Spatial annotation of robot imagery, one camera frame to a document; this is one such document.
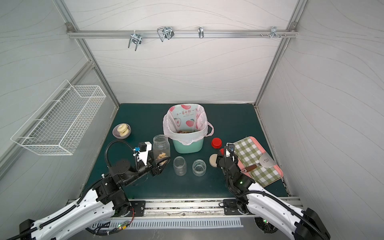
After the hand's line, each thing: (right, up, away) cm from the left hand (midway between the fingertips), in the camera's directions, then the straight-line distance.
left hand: (165, 155), depth 67 cm
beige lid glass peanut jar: (+16, -12, +19) cm, 28 cm away
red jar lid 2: (+28, 0, +10) cm, 29 cm away
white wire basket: (-50, +13, +1) cm, 52 cm away
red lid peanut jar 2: (+6, -8, +10) cm, 14 cm away
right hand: (+31, -2, +16) cm, 34 cm away
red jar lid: (+27, +1, +29) cm, 40 cm away
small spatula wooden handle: (+46, -12, +19) cm, 51 cm away
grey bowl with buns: (-36, +8, +31) cm, 48 cm away
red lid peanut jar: (-1, +5, -5) cm, 7 cm away
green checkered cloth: (+48, -6, +26) cm, 55 cm away
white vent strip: (-24, -34, +3) cm, 41 cm away
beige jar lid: (+24, -9, +23) cm, 35 cm away
